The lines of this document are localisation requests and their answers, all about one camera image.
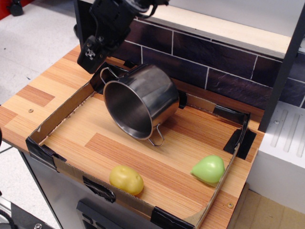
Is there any yellow plastic potato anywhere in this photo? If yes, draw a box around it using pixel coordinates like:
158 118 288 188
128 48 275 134
109 165 144 196

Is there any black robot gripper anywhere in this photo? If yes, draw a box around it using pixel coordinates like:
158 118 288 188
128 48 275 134
77 0 136 73

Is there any dark wooden right post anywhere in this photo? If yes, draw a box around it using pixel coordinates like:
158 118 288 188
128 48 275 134
258 5 305 133

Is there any green plastic pear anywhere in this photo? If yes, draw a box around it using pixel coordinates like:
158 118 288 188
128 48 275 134
191 155 225 184

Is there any light wooden shelf board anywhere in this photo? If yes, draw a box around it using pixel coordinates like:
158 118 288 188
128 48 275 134
148 0 295 59

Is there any cardboard fence with black tape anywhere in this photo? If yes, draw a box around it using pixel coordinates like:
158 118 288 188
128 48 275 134
26 77 258 229

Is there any stainless steel pot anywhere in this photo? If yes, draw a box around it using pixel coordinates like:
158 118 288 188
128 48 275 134
100 64 179 141

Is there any dark wooden left post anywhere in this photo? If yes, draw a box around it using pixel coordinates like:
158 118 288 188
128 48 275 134
73 0 102 66

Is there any white dish drainer sink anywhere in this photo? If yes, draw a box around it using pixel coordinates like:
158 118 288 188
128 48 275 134
247 102 305 213

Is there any dark wooden post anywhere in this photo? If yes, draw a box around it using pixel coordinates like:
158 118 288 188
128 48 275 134
73 0 102 66
258 5 305 133

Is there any red object top left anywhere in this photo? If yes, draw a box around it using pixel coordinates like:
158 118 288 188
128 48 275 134
0 0 11 20

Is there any black caster wheel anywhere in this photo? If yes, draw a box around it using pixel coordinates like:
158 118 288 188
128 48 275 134
9 0 23 17

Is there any black oven control panel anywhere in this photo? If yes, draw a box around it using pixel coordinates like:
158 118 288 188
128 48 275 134
76 201 155 229

